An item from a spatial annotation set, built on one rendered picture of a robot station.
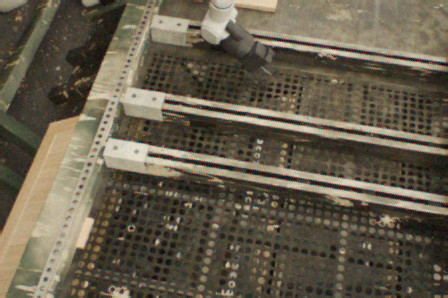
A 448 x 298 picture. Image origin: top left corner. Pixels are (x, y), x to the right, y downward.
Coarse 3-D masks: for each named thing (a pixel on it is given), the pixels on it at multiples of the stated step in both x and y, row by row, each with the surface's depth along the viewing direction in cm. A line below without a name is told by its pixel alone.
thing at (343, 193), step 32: (128, 160) 163; (160, 160) 163; (192, 160) 164; (224, 160) 162; (256, 192) 164; (288, 192) 160; (320, 192) 157; (352, 192) 157; (384, 192) 157; (416, 192) 157
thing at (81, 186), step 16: (144, 16) 196; (144, 32) 192; (128, 64) 184; (112, 96) 177; (112, 112) 174; (96, 160) 165; (80, 176) 162; (80, 192) 159; (64, 224) 153; (64, 240) 151; (48, 288) 144
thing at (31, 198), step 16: (48, 128) 232; (64, 128) 225; (48, 144) 225; (64, 144) 218; (48, 160) 218; (32, 176) 218; (48, 176) 212; (112, 176) 189; (32, 192) 212; (16, 208) 211; (32, 208) 206; (112, 208) 180; (16, 224) 205; (32, 224) 200; (96, 224) 179; (0, 240) 205; (16, 240) 200; (0, 256) 199; (16, 256) 194; (96, 256) 172; (0, 272) 194; (0, 288) 189
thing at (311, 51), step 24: (168, 24) 191; (192, 24) 191; (216, 48) 193; (288, 48) 186; (312, 48) 186; (336, 48) 187; (360, 48) 186; (360, 72) 189; (384, 72) 187; (408, 72) 184; (432, 72) 182
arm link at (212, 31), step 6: (210, 18) 161; (204, 24) 163; (210, 24) 162; (216, 24) 161; (222, 24) 161; (204, 30) 165; (210, 30) 163; (216, 30) 162; (222, 30) 163; (204, 36) 170; (210, 36) 167; (216, 36) 164; (210, 42) 172; (216, 42) 169
